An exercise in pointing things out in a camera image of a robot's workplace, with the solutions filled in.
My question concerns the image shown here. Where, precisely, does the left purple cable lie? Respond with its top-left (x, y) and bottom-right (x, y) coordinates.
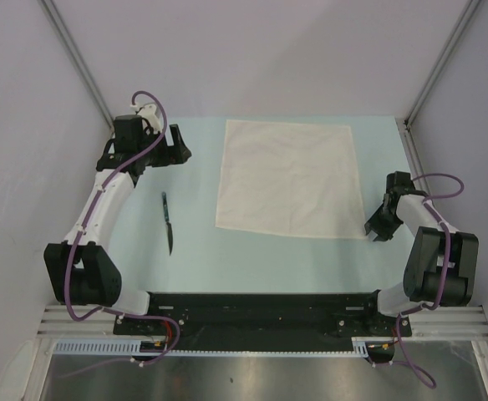
top-left (58, 90), bottom-right (182, 377)

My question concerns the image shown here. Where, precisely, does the white slotted cable duct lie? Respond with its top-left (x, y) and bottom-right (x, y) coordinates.
top-left (53, 336), bottom-right (373, 358)

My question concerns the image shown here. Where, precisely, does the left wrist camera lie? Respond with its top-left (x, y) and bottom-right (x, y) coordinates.
top-left (131, 103), bottom-right (162, 133)

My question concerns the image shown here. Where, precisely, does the teal handled knife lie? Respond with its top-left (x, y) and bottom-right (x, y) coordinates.
top-left (161, 192), bottom-right (174, 256)

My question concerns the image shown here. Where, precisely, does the right aluminium corner post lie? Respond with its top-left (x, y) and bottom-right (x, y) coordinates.
top-left (404, 0), bottom-right (484, 129)

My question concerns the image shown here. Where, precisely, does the right side aluminium rail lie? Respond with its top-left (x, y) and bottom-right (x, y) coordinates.
top-left (397, 119), bottom-right (431, 195)

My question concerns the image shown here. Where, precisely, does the aluminium rail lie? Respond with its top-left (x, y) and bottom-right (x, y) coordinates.
top-left (37, 306), bottom-right (488, 341)
top-left (397, 119), bottom-right (431, 195)

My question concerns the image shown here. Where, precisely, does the white cloth napkin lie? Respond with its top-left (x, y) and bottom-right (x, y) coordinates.
top-left (216, 119), bottom-right (365, 240)

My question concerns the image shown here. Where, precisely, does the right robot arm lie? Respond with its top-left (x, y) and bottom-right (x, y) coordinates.
top-left (362, 171), bottom-right (479, 335)

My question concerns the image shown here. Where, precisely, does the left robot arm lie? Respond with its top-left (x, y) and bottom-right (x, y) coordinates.
top-left (43, 114), bottom-right (191, 334)

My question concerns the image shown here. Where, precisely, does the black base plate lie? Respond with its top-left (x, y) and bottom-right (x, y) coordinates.
top-left (114, 292), bottom-right (414, 354)

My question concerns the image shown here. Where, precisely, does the left aluminium corner post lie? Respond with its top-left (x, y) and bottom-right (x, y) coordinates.
top-left (37, 0), bottom-right (113, 130)

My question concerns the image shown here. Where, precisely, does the aluminium corner post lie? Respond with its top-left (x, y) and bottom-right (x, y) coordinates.
top-left (404, 0), bottom-right (484, 129)
top-left (37, 0), bottom-right (113, 130)

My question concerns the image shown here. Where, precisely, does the front aluminium rail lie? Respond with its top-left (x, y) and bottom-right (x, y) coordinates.
top-left (37, 306), bottom-right (488, 341)

